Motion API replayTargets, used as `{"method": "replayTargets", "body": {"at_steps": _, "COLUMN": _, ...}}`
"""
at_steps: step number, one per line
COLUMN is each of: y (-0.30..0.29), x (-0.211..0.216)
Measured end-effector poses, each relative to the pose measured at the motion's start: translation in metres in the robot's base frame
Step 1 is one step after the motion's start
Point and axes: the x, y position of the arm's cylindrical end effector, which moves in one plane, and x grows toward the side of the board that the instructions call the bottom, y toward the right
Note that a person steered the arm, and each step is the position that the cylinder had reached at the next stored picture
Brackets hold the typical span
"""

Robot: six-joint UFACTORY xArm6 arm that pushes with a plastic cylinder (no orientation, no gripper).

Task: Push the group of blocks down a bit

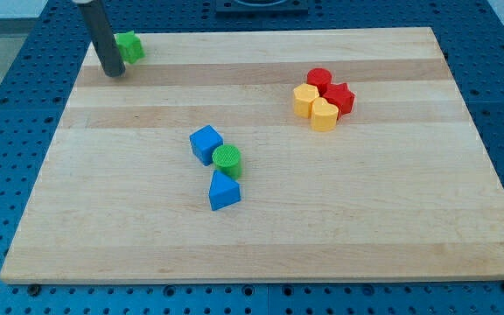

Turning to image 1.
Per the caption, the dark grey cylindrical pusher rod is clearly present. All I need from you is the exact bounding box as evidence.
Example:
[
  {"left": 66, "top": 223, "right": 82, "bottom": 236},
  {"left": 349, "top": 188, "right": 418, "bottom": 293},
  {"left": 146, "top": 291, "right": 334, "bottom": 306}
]
[{"left": 73, "top": 0, "right": 125, "bottom": 78}]

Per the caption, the green star block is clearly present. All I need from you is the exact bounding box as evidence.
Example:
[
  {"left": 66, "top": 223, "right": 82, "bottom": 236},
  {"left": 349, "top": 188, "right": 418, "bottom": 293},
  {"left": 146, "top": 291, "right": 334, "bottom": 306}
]
[{"left": 115, "top": 31, "right": 145, "bottom": 64}]

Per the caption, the blue cube block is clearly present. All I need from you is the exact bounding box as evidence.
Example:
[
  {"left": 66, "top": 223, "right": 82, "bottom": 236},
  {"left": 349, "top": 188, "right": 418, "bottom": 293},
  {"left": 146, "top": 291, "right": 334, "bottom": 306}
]
[{"left": 189, "top": 125, "right": 223, "bottom": 166}]

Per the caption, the green cylinder block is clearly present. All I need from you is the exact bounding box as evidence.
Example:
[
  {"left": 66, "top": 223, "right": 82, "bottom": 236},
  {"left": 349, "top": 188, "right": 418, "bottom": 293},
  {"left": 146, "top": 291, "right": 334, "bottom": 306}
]
[{"left": 212, "top": 144, "right": 242, "bottom": 179}]

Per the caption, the blue triangle block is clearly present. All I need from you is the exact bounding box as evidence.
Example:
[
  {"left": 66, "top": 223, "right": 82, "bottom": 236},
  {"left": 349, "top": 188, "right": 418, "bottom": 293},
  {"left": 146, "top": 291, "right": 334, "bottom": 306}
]
[{"left": 208, "top": 171, "right": 241, "bottom": 211}]

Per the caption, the yellow hexagon block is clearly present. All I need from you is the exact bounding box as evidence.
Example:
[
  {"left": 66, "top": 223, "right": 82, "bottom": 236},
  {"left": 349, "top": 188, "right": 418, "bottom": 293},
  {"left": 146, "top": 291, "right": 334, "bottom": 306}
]
[{"left": 293, "top": 83, "right": 319, "bottom": 118}]

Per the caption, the red cylinder block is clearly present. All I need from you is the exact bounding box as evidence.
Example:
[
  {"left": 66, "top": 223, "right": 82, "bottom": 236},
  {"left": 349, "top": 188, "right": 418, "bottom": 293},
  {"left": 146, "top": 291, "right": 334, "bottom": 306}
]
[{"left": 306, "top": 67, "right": 333, "bottom": 95}]

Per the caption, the yellow heart block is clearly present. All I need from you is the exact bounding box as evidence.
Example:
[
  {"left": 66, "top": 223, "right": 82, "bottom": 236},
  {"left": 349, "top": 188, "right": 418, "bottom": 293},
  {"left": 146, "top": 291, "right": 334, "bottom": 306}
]
[{"left": 310, "top": 97, "right": 339, "bottom": 132}]

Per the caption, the red star block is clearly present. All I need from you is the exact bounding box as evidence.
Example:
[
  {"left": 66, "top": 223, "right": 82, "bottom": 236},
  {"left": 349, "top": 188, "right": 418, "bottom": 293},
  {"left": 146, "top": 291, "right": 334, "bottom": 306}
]
[{"left": 323, "top": 83, "right": 355, "bottom": 120}]

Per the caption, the light wooden board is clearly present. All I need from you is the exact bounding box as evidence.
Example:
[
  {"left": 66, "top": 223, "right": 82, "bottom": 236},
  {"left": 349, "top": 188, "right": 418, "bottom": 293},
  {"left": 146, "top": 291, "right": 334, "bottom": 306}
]
[{"left": 0, "top": 27, "right": 504, "bottom": 284}]

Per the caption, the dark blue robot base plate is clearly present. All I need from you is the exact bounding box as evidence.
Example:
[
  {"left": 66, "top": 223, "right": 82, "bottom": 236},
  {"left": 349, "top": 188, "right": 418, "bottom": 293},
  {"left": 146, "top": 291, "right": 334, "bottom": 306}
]
[{"left": 213, "top": 0, "right": 309, "bottom": 14}]

